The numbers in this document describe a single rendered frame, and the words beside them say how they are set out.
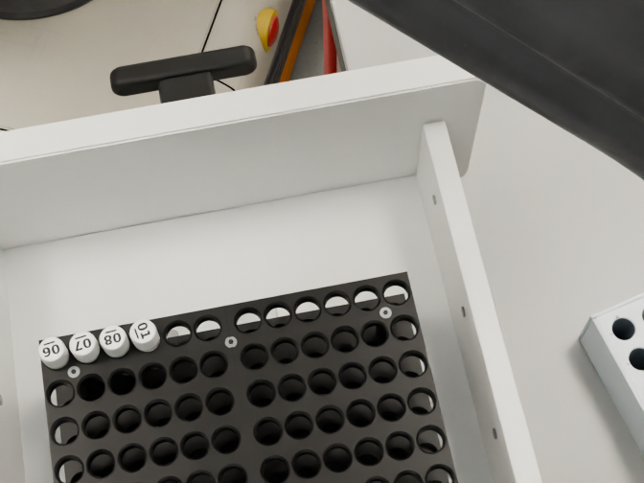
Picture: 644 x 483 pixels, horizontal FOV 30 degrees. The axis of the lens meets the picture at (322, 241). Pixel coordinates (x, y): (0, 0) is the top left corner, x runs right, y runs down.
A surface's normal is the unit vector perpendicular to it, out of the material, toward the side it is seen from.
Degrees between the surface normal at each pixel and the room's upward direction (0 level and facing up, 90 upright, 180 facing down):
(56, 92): 0
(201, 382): 0
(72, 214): 90
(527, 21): 66
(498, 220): 0
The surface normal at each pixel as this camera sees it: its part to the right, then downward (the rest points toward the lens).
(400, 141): 0.19, 0.90
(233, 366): -0.01, -0.40
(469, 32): 0.09, 0.66
